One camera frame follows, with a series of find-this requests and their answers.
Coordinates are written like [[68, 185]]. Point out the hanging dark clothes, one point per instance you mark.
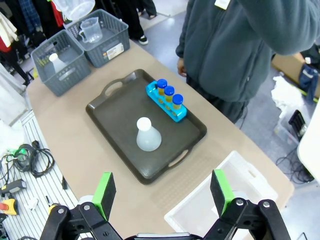
[[27, 17]]

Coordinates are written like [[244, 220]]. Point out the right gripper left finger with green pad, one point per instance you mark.
[[105, 195]]

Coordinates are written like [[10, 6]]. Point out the person's right hand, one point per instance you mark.
[[181, 67]]

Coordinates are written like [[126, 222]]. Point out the white crumpled plastic sheet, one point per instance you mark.
[[285, 95]]

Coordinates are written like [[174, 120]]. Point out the dark brown serving tray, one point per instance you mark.
[[120, 120]]

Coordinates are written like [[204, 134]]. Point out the white slotted mounting plate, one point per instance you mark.
[[42, 191]]

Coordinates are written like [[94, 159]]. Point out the black electronic device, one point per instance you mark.
[[298, 123]]

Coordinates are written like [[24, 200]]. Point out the person's grey fleece jacket torso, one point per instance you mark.
[[225, 55]]

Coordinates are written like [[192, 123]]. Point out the person's right forearm grey sleeve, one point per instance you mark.
[[182, 42]]

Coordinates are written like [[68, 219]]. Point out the yellow red emergency stop button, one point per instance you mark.
[[8, 207]]

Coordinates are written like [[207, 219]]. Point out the bystander black trousers legs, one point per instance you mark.
[[131, 17]]

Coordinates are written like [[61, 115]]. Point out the grey perforated plastic basket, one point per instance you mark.
[[70, 82]]

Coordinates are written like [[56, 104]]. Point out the yellow tube with blue cap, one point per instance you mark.
[[177, 99], [169, 90], [162, 84]]

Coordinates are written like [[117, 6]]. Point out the person's black trousers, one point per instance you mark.
[[225, 107]]

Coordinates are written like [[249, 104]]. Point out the white name badge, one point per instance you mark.
[[222, 3]]

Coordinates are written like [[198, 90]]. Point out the translucent white conical flask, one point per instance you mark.
[[150, 140], [58, 66]]

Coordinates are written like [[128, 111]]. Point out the black sneaker white sole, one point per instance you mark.
[[143, 40]]

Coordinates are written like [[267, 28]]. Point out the hanging red garment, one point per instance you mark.
[[57, 15]]

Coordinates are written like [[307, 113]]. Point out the grey perforated basket with label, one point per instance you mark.
[[97, 57]]

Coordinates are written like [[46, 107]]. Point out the brown cardboard box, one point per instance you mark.
[[287, 63]]

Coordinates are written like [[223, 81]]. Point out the blue test tube rack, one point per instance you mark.
[[181, 116]]

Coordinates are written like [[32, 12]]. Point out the blue denim bag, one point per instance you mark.
[[308, 80]]

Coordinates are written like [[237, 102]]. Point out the person's left forearm grey sleeve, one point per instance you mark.
[[282, 27]]

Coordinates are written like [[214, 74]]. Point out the hanging beige cloth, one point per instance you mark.
[[7, 30]]

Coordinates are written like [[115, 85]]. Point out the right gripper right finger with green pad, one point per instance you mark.
[[221, 192]]

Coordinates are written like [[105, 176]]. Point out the white side table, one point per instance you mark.
[[311, 147]]

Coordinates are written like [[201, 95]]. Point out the clear plastic measuring cup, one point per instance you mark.
[[92, 32], [75, 10]]

